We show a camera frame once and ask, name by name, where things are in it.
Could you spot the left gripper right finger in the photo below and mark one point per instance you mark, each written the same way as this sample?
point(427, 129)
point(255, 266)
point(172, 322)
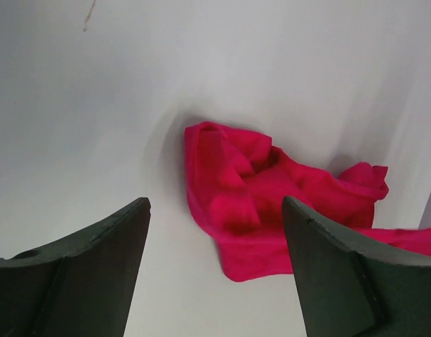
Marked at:
point(352, 285)

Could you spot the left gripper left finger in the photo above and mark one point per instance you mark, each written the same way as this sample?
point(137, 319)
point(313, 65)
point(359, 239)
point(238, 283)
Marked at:
point(80, 285)

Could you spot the red t shirt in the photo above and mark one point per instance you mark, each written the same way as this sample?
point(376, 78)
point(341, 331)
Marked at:
point(236, 181)

